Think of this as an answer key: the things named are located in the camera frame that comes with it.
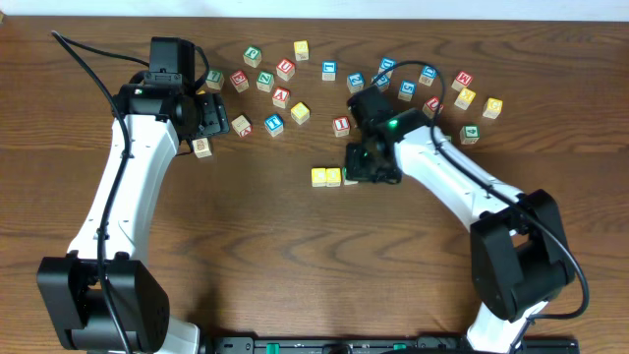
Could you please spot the blue L block top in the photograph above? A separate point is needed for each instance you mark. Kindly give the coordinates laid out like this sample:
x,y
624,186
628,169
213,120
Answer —
x,y
329,70

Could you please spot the plain wooden picture block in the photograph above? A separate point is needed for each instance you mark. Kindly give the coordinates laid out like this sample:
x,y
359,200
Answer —
x,y
202,148

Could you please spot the green 7 block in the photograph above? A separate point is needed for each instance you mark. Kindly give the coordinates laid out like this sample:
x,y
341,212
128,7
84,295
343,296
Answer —
x,y
215,80

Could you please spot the blue T block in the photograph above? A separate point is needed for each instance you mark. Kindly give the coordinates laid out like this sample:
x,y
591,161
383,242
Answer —
x,y
274,125

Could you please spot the yellow C block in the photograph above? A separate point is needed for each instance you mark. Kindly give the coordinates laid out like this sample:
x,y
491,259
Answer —
x,y
319,177

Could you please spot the blue D block right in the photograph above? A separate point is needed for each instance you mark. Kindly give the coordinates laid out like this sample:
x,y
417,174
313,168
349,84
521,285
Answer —
x,y
427,76

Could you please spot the green Z block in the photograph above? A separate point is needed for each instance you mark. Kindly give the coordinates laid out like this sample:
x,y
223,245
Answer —
x,y
265,81

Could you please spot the red u block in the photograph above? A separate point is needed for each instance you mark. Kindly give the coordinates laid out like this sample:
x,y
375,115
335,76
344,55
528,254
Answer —
x,y
285,69
432,107

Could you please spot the green J block top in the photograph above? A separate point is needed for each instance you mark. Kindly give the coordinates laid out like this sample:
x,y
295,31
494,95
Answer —
x,y
252,56

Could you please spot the green 4 block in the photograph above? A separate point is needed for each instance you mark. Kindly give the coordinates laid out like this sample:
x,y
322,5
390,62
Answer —
x,y
469,134

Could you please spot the blue d block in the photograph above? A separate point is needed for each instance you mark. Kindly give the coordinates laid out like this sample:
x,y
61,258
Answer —
x,y
385,66
427,76

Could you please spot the red U block left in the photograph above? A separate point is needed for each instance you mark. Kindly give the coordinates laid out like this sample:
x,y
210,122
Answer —
x,y
285,69

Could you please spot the green R block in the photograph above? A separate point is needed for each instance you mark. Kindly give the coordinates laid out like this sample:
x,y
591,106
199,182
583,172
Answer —
x,y
346,180

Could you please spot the red A block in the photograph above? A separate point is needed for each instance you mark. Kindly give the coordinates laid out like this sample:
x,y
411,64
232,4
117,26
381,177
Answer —
x,y
280,97

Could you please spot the yellow S block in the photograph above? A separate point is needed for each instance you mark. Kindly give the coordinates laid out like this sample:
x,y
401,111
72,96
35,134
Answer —
x,y
300,113

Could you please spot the yellow K block right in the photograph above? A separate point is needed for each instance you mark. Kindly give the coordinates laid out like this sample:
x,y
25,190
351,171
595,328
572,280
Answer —
x,y
465,98

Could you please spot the yellow O block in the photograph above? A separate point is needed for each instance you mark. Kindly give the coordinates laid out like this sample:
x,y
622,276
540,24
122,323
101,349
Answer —
x,y
333,177

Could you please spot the blue 5 block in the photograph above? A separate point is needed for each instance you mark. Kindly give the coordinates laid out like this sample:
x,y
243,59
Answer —
x,y
407,90

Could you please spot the yellow G block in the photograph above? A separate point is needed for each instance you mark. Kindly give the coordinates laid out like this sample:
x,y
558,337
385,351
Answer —
x,y
492,108

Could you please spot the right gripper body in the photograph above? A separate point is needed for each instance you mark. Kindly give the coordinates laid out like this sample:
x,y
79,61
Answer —
x,y
362,163

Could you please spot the blue 2 block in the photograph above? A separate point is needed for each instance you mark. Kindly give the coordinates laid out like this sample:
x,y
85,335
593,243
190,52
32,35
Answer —
x,y
355,82

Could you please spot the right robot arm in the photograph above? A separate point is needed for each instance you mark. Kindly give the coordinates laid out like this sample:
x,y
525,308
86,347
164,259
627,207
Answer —
x,y
520,258

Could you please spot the blue D block upper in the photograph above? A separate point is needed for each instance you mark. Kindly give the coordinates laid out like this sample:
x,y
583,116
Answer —
x,y
385,66

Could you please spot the plain yellow block top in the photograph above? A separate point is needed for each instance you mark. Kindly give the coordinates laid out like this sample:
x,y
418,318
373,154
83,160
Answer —
x,y
301,50

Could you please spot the blue P block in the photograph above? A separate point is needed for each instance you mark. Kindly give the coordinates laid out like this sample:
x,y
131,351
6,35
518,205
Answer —
x,y
382,82

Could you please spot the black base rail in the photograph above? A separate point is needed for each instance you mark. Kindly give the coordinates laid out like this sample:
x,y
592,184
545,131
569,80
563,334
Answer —
x,y
422,344

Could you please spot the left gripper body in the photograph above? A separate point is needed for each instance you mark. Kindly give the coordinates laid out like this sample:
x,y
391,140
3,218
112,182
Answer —
x,y
214,116

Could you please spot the red-sided wooden block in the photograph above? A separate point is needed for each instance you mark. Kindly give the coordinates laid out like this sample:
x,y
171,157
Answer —
x,y
242,126

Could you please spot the red U block right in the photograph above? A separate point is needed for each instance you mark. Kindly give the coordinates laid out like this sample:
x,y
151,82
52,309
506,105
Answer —
x,y
432,107

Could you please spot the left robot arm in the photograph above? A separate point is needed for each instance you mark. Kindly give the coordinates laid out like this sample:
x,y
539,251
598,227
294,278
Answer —
x,y
100,296

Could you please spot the red I block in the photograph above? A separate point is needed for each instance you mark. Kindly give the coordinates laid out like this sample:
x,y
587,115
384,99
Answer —
x,y
341,126

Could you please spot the red M block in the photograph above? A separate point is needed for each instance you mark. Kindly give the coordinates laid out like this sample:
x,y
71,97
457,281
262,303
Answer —
x,y
462,81

